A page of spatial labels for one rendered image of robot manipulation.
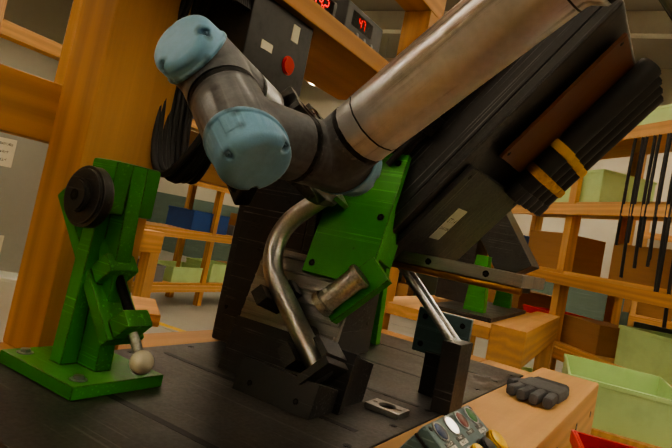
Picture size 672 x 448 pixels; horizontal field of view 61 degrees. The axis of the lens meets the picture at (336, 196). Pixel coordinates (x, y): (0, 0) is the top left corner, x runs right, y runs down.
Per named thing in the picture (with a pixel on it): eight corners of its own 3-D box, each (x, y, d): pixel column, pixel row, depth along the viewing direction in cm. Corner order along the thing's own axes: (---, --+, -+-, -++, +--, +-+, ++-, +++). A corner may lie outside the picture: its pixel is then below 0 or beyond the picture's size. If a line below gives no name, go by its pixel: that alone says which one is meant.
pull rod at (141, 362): (156, 376, 67) (167, 327, 67) (137, 379, 64) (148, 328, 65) (126, 363, 70) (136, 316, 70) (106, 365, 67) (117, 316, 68)
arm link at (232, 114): (336, 155, 57) (297, 89, 63) (245, 124, 49) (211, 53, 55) (291, 208, 60) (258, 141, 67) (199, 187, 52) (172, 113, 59)
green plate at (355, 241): (388, 302, 87) (427, 178, 92) (366, 287, 80) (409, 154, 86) (325, 285, 93) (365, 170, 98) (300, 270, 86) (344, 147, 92)
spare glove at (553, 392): (521, 382, 123) (523, 370, 123) (573, 398, 117) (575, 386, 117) (492, 393, 107) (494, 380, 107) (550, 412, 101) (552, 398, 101)
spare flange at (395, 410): (363, 407, 82) (364, 401, 82) (375, 403, 85) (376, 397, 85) (397, 420, 79) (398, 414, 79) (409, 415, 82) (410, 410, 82)
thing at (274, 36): (300, 107, 105) (316, 29, 106) (239, 76, 91) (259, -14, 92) (249, 104, 112) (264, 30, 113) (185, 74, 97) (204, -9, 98)
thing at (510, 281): (542, 296, 96) (545, 279, 96) (519, 296, 82) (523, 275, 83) (346, 253, 117) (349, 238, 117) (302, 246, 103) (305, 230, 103)
